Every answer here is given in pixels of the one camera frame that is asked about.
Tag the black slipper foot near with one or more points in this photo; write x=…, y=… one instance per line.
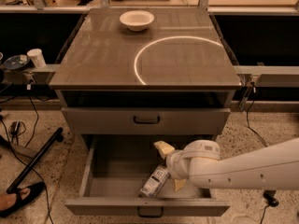
x=10, y=203

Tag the open middle drawer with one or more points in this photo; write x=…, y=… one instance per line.
x=118, y=166

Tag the dark blue plate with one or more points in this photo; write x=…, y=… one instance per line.
x=16, y=63

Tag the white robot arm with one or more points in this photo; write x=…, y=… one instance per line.
x=270, y=168

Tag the black tripod leg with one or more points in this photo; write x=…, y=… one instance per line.
x=57, y=136

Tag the white ceramic bowl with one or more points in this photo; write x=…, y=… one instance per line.
x=137, y=20

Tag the small black floor device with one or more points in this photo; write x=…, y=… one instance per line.
x=15, y=128

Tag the black power adapter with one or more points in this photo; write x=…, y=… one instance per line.
x=269, y=195

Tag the closed upper drawer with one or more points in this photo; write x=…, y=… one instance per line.
x=142, y=121

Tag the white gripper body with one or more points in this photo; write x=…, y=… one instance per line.
x=173, y=164

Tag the white paper cup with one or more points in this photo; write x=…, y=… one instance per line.
x=36, y=57

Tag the grey drawer cabinet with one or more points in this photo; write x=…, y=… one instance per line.
x=178, y=62

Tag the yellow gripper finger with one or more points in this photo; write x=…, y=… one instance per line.
x=163, y=148
x=178, y=184

